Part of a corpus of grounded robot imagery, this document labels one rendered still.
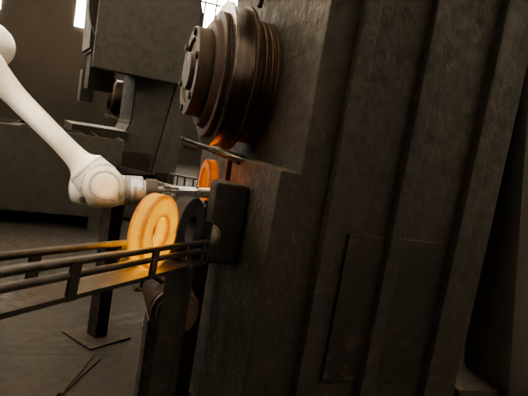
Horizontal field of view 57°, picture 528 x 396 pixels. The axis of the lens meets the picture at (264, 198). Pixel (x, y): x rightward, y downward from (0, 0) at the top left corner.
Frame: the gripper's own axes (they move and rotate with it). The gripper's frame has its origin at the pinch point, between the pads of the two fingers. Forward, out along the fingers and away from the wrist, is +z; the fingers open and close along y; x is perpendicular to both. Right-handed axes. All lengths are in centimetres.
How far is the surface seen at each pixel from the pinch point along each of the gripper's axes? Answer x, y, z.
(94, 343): -71, -48, -33
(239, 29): 49, 9, 3
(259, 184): 6.4, 22.9, 8.6
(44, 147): -8, -245, -70
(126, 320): -73, -74, -19
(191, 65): 38.9, -5.2, -7.3
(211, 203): -0.7, 14.3, -2.5
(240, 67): 38.2, 11.5, 4.0
